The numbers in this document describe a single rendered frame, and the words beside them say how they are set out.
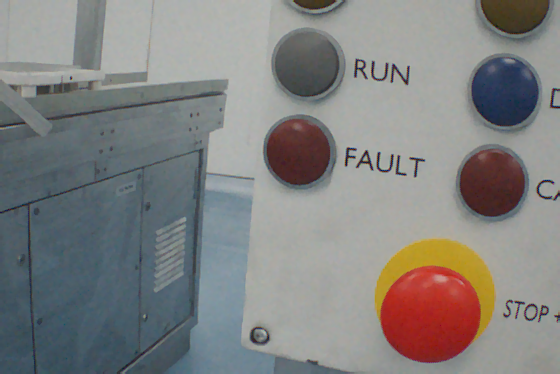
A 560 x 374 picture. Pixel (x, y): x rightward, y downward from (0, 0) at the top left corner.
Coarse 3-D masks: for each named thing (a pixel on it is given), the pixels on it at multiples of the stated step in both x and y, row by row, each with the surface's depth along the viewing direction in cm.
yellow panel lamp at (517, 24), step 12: (492, 0) 22; (504, 0) 22; (516, 0) 22; (528, 0) 22; (540, 0) 22; (492, 12) 22; (504, 12) 22; (516, 12) 22; (528, 12) 22; (540, 12) 22; (492, 24) 23; (504, 24) 22; (516, 24) 22; (528, 24) 22
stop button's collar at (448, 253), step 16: (432, 240) 25; (448, 240) 25; (400, 256) 26; (416, 256) 25; (432, 256) 25; (448, 256) 25; (464, 256) 25; (480, 256) 25; (384, 272) 26; (400, 272) 26; (464, 272) 25; (480, 272) 25; (384, 288) 26; (480, 288) 25; (480, 304) 25; (480, 320) 25; (528, 320) 25
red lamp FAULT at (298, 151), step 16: (288, 128) 26; (304, 128) 26; (272, 144) 26; (288, 144) 26; (304, 144) 26; (320, 144) 26; (272, 160) 26; (288, 160) 26; (304, 160) 26; (320, 160) 26; (288, 176) 26; (304, 176) 26; (320, 176) 26
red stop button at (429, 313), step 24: (408, 288) 23; (432, 288) 23; (456, 288) 23; (384, 312) 24; (408, 312) 23; (432, 312) 23; (456, 312) 23; (480, 312) 23; (384, 336) 24; (408, 336) 23; (432, 336) 23; (456, 336) 23; (432, 360) 23
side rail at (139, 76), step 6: (132, 72) 184; (138, 72) 186; (144, 72) 189; (108, 78) 171; (114, 78) 173; (120, 78) 177; (126, 78) 180; (132, 78) 183; (138, 78) 186; (144, 78) 190; (84, 84) 160; (102, 84) 168; (108, 84) 171
